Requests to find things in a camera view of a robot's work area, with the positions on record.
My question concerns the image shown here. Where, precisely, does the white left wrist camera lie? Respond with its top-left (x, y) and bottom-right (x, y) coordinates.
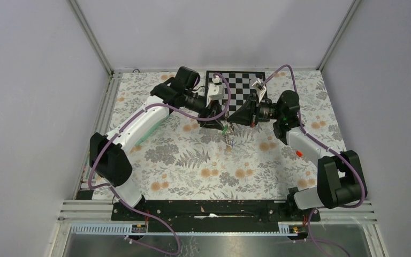
top-left (206, 76), bottom-right (224, 107)

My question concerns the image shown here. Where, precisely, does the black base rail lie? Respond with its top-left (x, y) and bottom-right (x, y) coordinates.
top-left (111, 200), bottom-right (321, 233)

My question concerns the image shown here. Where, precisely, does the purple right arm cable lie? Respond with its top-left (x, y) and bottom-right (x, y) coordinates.
top-left (256, 64), bottom-right (367, 257)

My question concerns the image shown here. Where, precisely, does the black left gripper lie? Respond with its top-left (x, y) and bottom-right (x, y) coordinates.
top-left (184, 90), bottom-right (226, 130)

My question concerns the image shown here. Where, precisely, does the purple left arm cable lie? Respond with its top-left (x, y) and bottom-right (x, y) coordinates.
top-left (87, 72), bottom-right (232, 257)

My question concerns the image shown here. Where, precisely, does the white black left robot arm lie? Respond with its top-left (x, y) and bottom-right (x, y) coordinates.
top-left (89, 66), bottom-right (231, 220)

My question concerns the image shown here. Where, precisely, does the floral table mat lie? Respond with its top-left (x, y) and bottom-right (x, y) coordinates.
top-left (109, 70), bottom-right (346, 200)

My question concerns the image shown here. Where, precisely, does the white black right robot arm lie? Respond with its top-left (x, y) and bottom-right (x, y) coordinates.
top-left (227, 90), bottom-right (367, 221)

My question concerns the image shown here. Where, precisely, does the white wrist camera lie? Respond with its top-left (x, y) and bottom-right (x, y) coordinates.
top-left (250, 78), bottom-right (267, 103)
top-left (206, 76), bottom-right (224, 107)

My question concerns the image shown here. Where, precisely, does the black white chessboard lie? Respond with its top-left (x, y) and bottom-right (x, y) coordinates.
top-left (204, 70), bottom-right (265, 115)

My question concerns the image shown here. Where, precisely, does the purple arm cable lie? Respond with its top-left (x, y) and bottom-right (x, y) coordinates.
top-left (256, 64), bottom-right (367, 257)
top-left (87, 72), bottom-right (232, 257)

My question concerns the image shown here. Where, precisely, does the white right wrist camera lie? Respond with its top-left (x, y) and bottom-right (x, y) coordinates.
top-left (250, 78), bottom-right (267, 103)

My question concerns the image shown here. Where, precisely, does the mint green cylinder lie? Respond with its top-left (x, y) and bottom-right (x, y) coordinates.
top-left (135, 118), bottom-right (166, 146)

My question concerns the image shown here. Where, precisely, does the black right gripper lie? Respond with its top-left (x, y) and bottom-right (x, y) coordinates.
top-left (227, 93), bottom-right (283, 128)

